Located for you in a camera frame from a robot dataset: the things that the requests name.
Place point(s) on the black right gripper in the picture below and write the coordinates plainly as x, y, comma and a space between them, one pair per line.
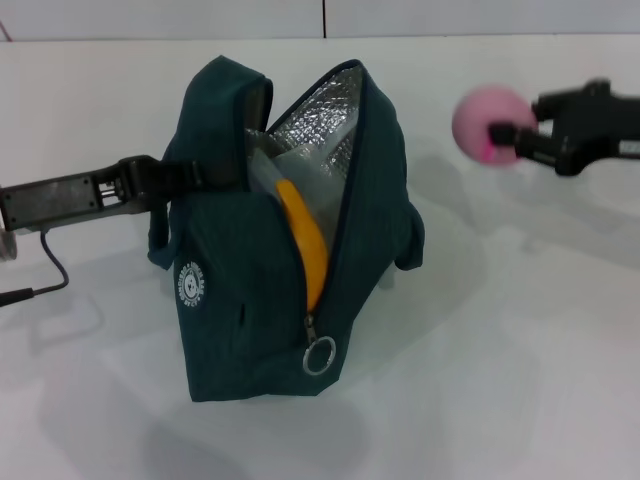
600, 125

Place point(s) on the dark teal insulated bag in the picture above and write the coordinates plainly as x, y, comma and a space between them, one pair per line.
225, 300

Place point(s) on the clear plastic inner pouch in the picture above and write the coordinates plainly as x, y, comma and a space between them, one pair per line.
280, 165

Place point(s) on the pink ball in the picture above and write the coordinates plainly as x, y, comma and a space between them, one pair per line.
480, 115

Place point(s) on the yellow banana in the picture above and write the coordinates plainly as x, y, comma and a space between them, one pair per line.
305, 240

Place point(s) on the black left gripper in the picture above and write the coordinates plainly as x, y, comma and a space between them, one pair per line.
50, 200

